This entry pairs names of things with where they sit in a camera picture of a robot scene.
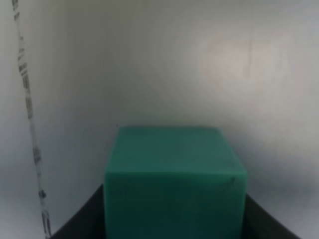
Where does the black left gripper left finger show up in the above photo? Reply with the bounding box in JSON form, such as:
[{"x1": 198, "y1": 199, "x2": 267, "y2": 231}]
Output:
[{"x1": 52, "y1": 186, "x2": 105, "y2": 239}]

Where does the green block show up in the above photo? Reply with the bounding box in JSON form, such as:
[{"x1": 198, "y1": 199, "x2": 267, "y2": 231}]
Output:
[{"x1": 103, "y1": 126, "x2": 248, "y2": 239}]

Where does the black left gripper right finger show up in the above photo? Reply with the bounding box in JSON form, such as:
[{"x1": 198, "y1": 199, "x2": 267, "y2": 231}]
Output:
[{"x1": 241, "y1": 195, "x2": 300, "y2": 239}]

